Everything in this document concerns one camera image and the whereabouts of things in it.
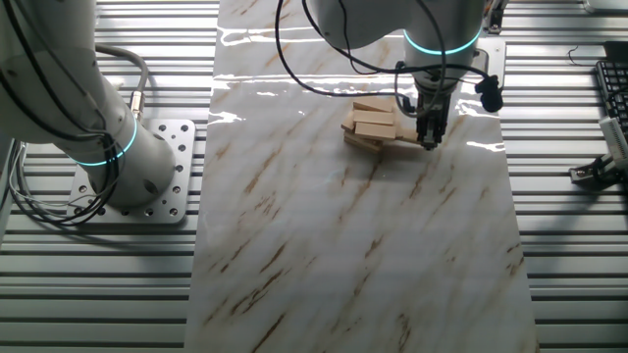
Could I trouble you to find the marble pattern table mat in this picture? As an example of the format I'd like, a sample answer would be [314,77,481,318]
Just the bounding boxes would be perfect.
[183,0,541,353]

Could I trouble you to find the black base cable bundle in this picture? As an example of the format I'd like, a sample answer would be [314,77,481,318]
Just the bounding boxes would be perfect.
[0,0,123,227]

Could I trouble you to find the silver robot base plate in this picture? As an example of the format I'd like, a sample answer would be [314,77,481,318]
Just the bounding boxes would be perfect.
[66,119,196,226]

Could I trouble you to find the protruding wooden Jenga block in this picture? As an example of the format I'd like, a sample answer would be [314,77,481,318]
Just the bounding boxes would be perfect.
[394,127,422,146]

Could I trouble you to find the stacked wooden Jenga blocks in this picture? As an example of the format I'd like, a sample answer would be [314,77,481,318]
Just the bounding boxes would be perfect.
[340,111,399,155]

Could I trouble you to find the thin black wire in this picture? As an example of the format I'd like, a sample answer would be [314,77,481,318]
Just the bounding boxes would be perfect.
[567,46,598,68]

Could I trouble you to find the metal camera mount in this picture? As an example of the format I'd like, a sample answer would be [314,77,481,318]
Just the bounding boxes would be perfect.
[568,155,622,186]

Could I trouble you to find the black clamp stand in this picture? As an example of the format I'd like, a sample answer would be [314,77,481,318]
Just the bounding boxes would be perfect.
[484,0,509,35]

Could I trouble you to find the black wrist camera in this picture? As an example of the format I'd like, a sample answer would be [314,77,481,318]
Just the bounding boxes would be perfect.
[474,75,505,114]

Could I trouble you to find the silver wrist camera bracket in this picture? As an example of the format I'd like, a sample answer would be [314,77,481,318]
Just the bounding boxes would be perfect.
[475,37,507,84]

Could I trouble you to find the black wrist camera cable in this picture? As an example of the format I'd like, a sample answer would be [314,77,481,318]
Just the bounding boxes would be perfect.
[301,0,495,84]

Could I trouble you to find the black exterior camera cable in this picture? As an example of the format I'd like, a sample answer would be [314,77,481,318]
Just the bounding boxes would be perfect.
[591,154,624,185]

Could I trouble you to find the long black gripper cable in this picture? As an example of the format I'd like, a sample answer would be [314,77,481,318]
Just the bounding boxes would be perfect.
[274,0,419,117]

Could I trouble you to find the black keyboard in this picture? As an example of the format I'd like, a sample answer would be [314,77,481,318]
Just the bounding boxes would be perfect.
[595,58,628,136]

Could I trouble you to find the black box device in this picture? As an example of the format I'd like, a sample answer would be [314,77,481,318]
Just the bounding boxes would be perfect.
[602,40,628,63]

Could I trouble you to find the thin white cable bundle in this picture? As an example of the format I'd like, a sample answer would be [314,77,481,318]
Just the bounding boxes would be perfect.
[5,144,94,213]

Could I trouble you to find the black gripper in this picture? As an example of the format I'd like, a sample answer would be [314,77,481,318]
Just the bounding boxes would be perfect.
[414,95,452,152]

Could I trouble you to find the thick grey base cable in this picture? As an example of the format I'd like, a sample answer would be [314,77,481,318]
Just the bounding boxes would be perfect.
[95,43,150,122]

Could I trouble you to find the light grey device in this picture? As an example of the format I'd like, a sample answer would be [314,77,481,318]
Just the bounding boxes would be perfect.
[583,0,628,15]

